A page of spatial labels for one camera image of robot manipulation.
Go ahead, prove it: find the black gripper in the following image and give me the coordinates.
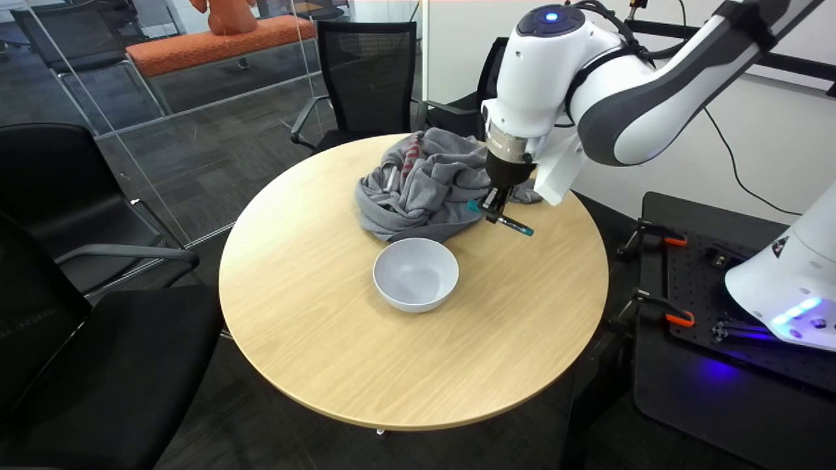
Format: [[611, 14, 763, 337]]
[[481, 155, 537, 225]]

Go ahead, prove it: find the black robot cart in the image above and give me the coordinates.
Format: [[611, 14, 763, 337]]
[[631, 190, 836, 470]]

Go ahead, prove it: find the orange handled black clamp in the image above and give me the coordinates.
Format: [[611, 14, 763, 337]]
[[615, 219, 690, 262], [622, 288, 700, 332]]

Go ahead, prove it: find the orange upholstered bench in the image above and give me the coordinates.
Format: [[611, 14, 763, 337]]
[[127, 14, 320, 80]]

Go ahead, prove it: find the black base mounting bracket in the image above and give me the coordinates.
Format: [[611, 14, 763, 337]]
[[712, 318, 775, 344], [705, 246, 745, 269]]

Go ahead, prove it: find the orange plush figure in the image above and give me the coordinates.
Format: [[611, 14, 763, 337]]
[[191, 0, 263, 38]]

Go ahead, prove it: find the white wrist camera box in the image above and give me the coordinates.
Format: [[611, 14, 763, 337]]
[[530, 127, 586, 208]]

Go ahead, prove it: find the black mesh office chair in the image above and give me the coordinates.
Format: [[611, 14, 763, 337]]
[[9, 0, 174, 134], [0, 119, 205, 302], [287, 17, 423, 155], [0, 211, 225, 470], [423, 33, 512, 142]]

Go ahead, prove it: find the white round bowl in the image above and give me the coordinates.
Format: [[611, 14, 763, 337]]
[[370, 234, 462, 316]]

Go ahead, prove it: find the teal and black marker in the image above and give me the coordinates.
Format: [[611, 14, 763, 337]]
[[465, 202, 537, 239]]

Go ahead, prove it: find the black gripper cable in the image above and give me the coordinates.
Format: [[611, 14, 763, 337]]
[[571, 0, 660, 71]]

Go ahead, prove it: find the grey crumpled sweatshirt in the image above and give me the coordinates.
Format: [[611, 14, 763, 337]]
[[353, 126, 546, 246]]

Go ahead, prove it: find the black wall cable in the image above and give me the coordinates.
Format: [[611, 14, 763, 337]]
[[704, 108, 802, 219]]

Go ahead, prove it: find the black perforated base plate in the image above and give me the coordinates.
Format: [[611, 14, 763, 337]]
[[662, 237, 836, 396]]

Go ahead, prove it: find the round wooden table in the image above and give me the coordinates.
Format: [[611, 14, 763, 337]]
[[217, 130, 611, 437]]

